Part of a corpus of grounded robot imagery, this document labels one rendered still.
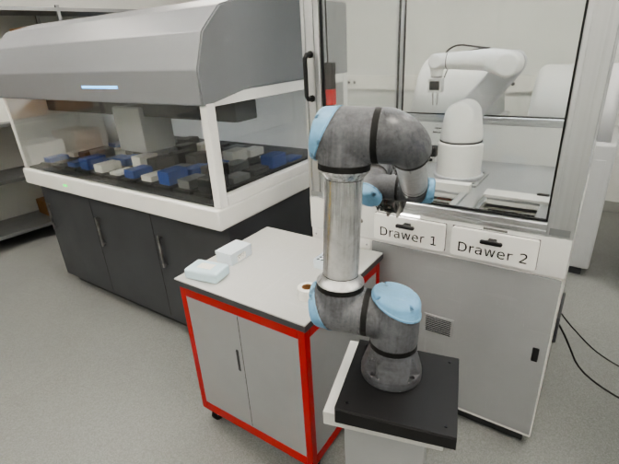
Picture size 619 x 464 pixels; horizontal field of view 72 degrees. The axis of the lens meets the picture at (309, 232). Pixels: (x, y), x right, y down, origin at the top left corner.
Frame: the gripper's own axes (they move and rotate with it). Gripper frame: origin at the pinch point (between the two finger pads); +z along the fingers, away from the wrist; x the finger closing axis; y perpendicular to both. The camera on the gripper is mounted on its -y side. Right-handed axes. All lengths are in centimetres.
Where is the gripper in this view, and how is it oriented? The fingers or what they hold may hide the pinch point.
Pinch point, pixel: (399, 210)
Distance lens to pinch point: 159.9
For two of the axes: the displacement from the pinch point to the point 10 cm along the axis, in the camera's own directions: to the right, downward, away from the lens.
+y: -4.2, 8.2, -3.8
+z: 3.6, 5.4, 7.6
